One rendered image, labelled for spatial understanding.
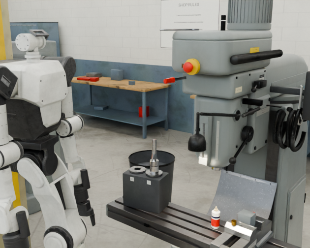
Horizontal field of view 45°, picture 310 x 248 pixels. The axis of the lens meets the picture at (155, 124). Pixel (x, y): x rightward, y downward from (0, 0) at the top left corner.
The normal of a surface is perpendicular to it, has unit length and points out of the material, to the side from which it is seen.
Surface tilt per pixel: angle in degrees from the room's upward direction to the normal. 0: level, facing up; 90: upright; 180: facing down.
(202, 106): 90
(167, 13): 90
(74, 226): 66
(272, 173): 90
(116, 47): 90
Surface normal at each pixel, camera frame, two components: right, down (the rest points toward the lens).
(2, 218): -0.33, 0.20
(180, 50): -0.61, 0.20
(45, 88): 0.94, 0.08
